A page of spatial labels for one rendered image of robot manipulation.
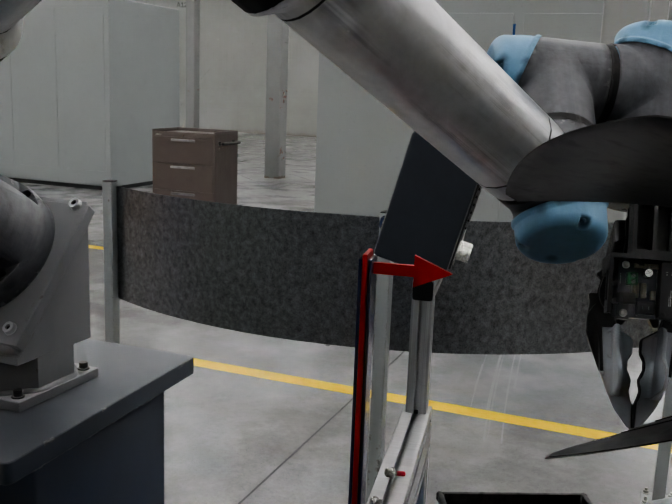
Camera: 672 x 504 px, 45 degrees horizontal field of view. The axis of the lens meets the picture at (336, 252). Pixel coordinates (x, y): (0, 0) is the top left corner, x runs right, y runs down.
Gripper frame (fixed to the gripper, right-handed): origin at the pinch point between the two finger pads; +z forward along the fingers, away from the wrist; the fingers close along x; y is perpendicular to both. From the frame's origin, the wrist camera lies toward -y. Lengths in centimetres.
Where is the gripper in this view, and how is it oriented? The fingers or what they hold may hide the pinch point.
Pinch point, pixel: (631, 413)
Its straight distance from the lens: 81.1
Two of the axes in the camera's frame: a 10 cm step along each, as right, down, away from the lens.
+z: -0.9, 9.9, -1.0
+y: -2.0, -1.2, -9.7
